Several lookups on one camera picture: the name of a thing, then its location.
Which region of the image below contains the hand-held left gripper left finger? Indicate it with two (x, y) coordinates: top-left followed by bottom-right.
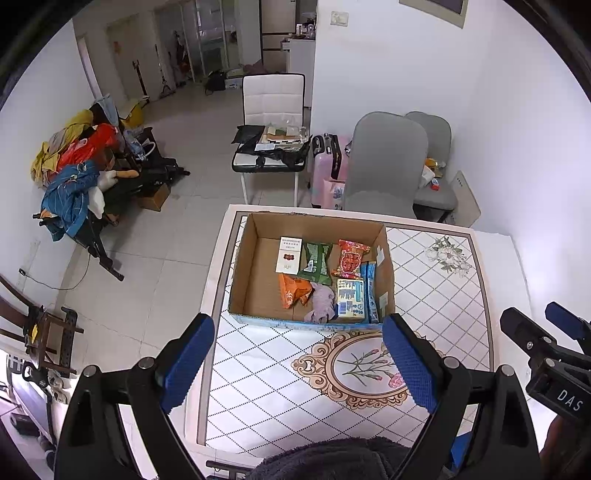
(55, 313), (216, 480)

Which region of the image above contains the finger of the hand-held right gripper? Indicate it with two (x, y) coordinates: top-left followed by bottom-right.
(545, 302), (591, 357)
(500, 307), (563, 366)

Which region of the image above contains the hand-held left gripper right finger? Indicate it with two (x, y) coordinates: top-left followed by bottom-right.
(382, 313), (541, 480)

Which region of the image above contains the blue tube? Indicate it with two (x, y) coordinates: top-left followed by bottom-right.
(362, 261), (380, 324)

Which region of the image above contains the white blue carton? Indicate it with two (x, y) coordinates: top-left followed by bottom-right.
(335, 278), (367, 322)

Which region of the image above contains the purple cloth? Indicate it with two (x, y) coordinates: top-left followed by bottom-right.
(304, 282), (338, 323)

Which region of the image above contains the red snack packet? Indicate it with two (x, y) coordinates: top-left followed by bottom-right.
(335, 239), (371, 280)

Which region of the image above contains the orange snack packet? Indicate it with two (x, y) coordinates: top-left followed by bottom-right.
(277, 273), (315, 311)

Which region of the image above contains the green snack packet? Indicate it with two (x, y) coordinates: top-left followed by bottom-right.
(297, 241), (334, 285)

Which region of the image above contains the white box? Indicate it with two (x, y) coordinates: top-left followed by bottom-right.
(276, 236), (303, 274)

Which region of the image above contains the dark fleece clothing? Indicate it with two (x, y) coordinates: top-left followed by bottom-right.
(245, 438), (411, 480)

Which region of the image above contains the dark wooden chair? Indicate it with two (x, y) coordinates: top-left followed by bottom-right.
(0, 274), (85, 377)

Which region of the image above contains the white board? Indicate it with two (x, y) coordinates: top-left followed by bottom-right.
(450, 170), (482, 228)

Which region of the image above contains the grey chair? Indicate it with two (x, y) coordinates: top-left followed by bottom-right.
(342, 112), (430, 219)
(405, 111), (459, 224)

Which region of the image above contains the small cardboard box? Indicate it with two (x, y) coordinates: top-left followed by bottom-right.
(137, 182), (172, 212)

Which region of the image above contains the pink printed bag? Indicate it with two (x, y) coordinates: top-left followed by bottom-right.
(322, 178), (347, 210)

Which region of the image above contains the black exercise machine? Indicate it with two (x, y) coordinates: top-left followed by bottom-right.
(32, 127), (191, 282)

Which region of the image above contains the white plush toy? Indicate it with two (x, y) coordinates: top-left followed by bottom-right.
(90, 168), (139, 217)

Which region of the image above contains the blue garment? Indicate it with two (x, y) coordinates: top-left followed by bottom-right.
(41, 161), (102, 243)

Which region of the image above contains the pink suitcase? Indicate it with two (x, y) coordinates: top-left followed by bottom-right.
(310, 134), (354, 209)

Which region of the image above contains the black bag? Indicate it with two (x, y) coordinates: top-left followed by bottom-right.
(235, 141), (311, 168)

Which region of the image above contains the black flat sleeve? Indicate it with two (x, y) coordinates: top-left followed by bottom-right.
(235, 124), (267, 145)

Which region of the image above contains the red plastic bag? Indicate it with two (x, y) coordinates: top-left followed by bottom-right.
(58, 122), (118, 174)

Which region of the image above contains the stack of papers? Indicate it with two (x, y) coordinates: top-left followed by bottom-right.
(261, 122), (310, 145)

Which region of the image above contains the yellow garment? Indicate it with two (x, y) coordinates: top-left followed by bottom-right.
(30, 110), (93, 186)

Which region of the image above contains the yellow bag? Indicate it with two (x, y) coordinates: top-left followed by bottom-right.
(121, 98), (149, 130)

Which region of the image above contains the white padded chair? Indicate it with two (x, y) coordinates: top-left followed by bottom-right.
(231, 73), (308, 206)

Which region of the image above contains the black backpack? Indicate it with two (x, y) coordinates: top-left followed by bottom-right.
(204, 70), (227, 95)

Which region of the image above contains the white cabinet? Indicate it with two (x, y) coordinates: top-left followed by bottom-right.
(280, 37), (317, 75)

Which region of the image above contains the black cable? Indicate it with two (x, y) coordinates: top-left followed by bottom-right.
(18, 251), (90, 292)

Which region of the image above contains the wall frame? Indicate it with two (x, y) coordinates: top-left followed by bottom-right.
(399, 0), (468, 29)

